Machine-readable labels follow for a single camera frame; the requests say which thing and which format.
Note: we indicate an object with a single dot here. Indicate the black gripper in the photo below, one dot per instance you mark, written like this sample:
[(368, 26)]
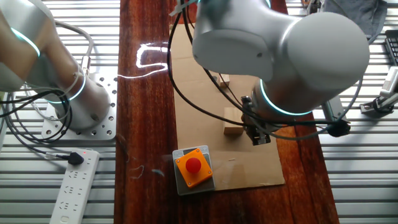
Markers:
[(253, 119)]

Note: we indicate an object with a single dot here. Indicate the large wooden block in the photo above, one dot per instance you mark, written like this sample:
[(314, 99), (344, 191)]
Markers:
[(232, 123)]

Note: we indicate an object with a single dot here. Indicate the small wooden block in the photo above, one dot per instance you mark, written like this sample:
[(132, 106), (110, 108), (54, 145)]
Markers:
[(224, 81)]

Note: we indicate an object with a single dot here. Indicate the brown cardboard sheet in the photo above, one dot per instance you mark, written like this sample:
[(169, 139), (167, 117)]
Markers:
[(199, 124)]

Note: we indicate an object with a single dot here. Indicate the orange emergency stop button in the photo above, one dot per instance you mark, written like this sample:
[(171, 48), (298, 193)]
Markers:
[(193, 168)]

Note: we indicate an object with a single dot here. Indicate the silver robot mounting plate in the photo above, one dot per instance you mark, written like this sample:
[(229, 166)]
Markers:
[(105, 130)]

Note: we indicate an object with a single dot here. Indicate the grey cloth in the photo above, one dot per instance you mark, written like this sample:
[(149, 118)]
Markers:
[(357, 15)]

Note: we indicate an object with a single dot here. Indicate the black keyboard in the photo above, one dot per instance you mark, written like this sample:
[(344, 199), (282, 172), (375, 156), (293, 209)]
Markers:
[(392, 46)]

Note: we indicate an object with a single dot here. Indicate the black power plug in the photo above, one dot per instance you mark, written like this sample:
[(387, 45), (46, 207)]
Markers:
[(75, 158)]

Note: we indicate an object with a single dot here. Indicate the white power strip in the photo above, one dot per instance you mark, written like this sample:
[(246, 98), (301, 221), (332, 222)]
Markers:
[(74, 189)]

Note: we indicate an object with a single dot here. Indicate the grey button base plate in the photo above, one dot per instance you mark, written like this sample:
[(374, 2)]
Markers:
[(199, 190)]

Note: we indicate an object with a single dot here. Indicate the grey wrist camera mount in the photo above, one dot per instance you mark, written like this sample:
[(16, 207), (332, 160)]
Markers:
[(337, 127)]

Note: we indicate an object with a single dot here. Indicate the silver camera on stand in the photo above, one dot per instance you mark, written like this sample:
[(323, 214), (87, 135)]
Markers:
[(388, 90)]

